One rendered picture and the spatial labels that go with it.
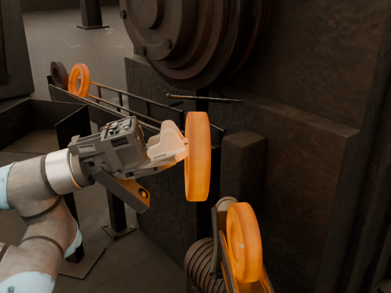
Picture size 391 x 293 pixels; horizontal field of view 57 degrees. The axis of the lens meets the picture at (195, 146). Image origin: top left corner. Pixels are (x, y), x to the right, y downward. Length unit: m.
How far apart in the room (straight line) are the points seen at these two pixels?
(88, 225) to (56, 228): 1.30
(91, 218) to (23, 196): 1.37
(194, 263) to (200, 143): 0.49
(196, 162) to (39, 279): 0.28
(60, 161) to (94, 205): 1.49
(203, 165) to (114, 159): 0.14
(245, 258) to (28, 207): 0.39
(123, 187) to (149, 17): 0.47
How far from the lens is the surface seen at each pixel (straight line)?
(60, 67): 2.00
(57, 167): 0.63
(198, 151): 0.55
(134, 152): 0.60
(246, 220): 0.69
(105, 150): 0.59
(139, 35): 1.03
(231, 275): 0.71
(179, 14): 0.86
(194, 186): 0.57
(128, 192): 0.64
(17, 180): 0.66
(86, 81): 1.83
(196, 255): 0.99
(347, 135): 0.85
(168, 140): 0.59
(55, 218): 0.69
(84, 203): 2.14
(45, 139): 1.51
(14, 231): 2.08
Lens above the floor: 1.21
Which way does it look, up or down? 27 degrees down
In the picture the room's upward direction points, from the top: straight up
